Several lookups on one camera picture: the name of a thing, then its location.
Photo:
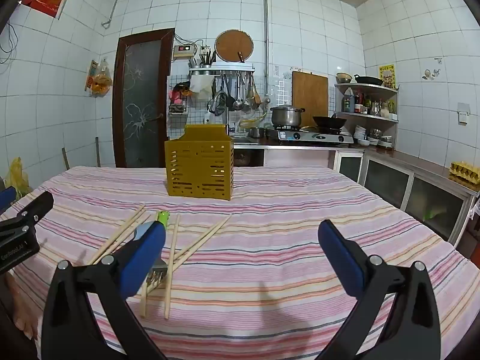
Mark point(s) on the wall stickers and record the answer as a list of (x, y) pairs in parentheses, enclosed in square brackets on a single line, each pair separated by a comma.
[(431, 72)]

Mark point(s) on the black wok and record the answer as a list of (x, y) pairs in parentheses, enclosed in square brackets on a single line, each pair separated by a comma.
[(329, 121)]

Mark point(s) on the beige wall meter box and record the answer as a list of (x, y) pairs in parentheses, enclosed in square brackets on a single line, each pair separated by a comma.
[(183, 50)]

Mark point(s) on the white hanging cloth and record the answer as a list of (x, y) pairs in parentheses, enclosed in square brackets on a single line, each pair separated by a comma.
[(200, 87)]

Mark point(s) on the yellow egg carton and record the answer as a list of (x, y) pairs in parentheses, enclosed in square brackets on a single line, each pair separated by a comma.
[(465, 171)]

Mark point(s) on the round wooden lid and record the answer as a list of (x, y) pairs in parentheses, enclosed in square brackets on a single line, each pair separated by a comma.
[(232, 44)]

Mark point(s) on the metal wall pipe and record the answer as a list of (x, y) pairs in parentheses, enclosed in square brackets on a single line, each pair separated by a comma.
[(265, 26)]

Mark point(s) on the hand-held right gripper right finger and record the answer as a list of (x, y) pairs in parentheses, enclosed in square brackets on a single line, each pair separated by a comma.
[(341, 258)]

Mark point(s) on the black frying pan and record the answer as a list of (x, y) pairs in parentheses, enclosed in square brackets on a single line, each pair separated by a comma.
[(369, 80)]

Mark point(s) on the person's left hand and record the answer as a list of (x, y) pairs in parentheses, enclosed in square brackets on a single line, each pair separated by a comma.
[(23, 307)]

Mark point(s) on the metal wall utensil rack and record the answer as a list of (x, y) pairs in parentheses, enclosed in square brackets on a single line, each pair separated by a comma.
[(221, 69)]

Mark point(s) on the yellow perforated utensil holder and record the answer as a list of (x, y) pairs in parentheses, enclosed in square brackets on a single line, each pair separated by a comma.
[(198, 165)]

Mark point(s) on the brown door with frosted glass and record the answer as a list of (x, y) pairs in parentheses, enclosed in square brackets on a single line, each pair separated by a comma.
[(140, 101)]

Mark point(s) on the pink toy on grid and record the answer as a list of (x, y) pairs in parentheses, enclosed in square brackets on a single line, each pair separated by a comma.
[(179, 93)]

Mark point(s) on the pink striped tablecloth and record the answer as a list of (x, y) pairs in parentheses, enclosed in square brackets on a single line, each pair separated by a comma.
[(262, 270)]

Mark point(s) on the long wooden stick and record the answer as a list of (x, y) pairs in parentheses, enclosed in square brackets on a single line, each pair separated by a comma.
[(98, 152)]

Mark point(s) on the steel cup of kitchen utensils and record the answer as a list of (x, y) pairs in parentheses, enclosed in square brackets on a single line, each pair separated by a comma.
[(204, 60)]

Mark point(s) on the yellow plastic bag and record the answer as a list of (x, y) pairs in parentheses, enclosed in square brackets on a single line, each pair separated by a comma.
[(17, 176)]

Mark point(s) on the white corner shelf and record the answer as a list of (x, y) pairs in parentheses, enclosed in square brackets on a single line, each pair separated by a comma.
[(371, 88)]

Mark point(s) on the row of hanging ladles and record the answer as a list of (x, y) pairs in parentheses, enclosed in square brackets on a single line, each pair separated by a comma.
[(240, 93)]

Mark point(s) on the steel gas stove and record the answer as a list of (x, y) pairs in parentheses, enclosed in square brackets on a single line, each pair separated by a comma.
[(311, 137)]

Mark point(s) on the wooden cutting board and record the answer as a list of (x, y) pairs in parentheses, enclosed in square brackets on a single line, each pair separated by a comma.
[(310, 93)]

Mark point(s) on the small steel cup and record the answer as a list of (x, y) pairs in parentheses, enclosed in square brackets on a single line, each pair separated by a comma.
[(256, 132)]

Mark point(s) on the short wooden stick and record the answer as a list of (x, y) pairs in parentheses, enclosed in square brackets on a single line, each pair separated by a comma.
[(66, 158)]

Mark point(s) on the beige bowl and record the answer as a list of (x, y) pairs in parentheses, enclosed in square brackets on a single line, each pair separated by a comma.
[(343, 78)]

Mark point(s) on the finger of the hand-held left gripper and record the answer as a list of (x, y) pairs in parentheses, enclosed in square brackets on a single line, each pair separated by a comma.
[(6, 199), (37, 206)]

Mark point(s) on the white wall socket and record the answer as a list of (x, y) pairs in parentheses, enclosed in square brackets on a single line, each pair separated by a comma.
[(464, 114)]

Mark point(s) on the steel sink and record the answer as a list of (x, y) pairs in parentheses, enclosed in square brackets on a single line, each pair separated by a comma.
[(245, 140)]

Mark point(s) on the glass door counter cabinets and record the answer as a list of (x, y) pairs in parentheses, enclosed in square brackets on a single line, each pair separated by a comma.
[(393, 180)]

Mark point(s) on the stack of white bowls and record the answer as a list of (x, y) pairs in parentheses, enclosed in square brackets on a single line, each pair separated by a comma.
[(360, 134)]

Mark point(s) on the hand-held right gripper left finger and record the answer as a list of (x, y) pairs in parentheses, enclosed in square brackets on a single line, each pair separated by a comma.
[(144, 255)]

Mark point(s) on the yellow wall poster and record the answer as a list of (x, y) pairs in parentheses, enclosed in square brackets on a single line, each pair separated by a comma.
[(387, 77)]

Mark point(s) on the steel kitchen faucet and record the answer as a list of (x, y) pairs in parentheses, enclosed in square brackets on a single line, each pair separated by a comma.
[(219, 99)]

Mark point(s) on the hanging orange plastic bag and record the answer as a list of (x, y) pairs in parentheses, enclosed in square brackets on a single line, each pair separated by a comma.
[(100, 82)]

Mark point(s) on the steel cooking pot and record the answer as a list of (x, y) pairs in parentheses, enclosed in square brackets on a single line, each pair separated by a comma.
[(287, 116)]

